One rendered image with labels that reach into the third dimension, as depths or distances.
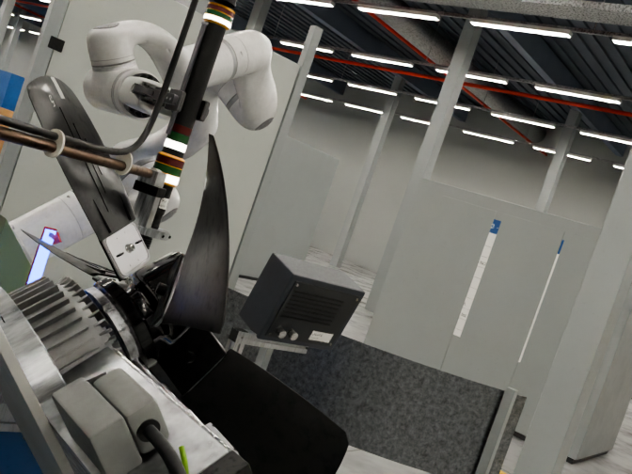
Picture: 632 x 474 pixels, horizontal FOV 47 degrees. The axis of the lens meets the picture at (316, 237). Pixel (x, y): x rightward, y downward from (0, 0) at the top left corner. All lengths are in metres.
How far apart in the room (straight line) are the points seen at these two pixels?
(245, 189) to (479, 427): 1.48
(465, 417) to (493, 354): 4.19
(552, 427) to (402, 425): 2.38
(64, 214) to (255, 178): 1.73
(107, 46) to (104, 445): 0.77
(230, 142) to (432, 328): 4.51
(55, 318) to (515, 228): 6.48
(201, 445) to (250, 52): 0.97
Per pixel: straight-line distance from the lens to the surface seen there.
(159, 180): 1.11
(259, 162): 3.45
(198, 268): 0.86
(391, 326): 7.68
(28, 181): 2.99
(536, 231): 7.17
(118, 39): 1.33
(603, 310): 5.14
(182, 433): 0.79
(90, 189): 1.04
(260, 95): 1.67
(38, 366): 0.93
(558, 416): 5.21
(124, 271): 1.06
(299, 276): 1.75
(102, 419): 0.75
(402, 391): 2.94
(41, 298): 1.00
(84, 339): 0.97
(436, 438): 3.02
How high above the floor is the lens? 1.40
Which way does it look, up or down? 2 degrees down
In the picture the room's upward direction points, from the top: 19 degrees clockwise
